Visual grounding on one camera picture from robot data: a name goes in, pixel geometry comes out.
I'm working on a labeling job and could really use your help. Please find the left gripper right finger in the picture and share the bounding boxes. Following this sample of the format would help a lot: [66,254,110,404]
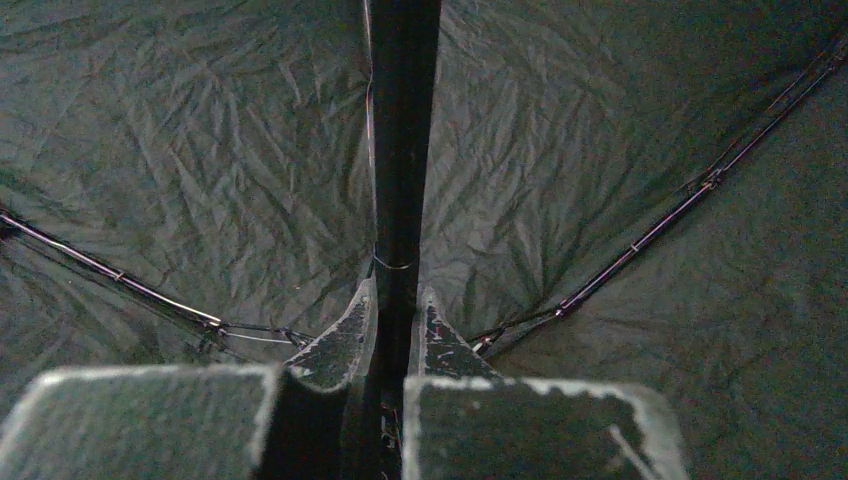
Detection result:
[401,288,689,479]

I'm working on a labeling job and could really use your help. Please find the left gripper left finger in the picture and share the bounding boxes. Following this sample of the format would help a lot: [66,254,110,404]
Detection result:
[1,279,378,479]

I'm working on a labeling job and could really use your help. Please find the beige umbrella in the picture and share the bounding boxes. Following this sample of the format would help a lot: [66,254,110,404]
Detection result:
[1,1,847,479]

